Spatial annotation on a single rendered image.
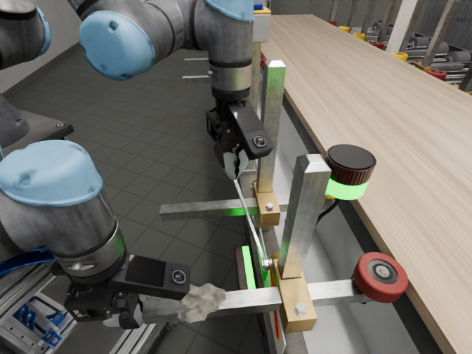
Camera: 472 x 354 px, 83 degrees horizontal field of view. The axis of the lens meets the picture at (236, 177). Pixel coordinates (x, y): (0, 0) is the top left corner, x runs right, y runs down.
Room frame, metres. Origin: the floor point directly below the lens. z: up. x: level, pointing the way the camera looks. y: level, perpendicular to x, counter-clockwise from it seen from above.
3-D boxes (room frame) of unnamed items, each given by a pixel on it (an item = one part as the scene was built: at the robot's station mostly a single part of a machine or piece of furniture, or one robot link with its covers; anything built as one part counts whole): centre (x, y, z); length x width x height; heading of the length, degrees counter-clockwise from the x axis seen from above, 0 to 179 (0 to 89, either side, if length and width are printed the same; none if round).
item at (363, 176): (0.28, -0.15, 1.11); 0.06 x 0.06 x 0.02
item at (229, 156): (0.48, 0.02, 0.97); 0.06 x 0.03 x 0.09; 26
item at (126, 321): (0.18, 0.16, 0.90); 0.05 x 0.02 x 0.09; 6
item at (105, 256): (0.20, 0.18, 1.04); 0.08 x 0.08 x 0.05
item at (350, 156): (0.28, -0.14, 1.02); 0.06 x 0.06 x 0.22; 6
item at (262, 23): (0.78, -0.05, 1.18); 0.07 x 0.07 x 0.08; 6
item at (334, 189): (0.28, -0.15, 1.09); 0.06 x 0.06 x 0.02
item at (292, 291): (0.25, -0.10, 0.84); 0.13 x 0.06 x 0.05; 6
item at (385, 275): (0.25, -0.25, 0.85); 0.08 x 0.08 x 0.11
